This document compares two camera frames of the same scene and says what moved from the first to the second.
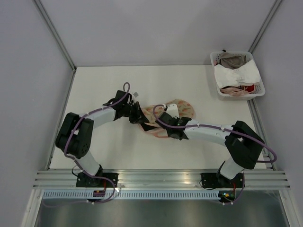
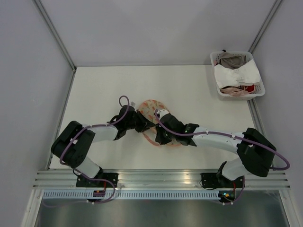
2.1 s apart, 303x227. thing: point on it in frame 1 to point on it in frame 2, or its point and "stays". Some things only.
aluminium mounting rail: (162, 180) stays
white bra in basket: (246, 74) stays
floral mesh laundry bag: (184, 109) to (147, 108)
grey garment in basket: (231, 61) stays
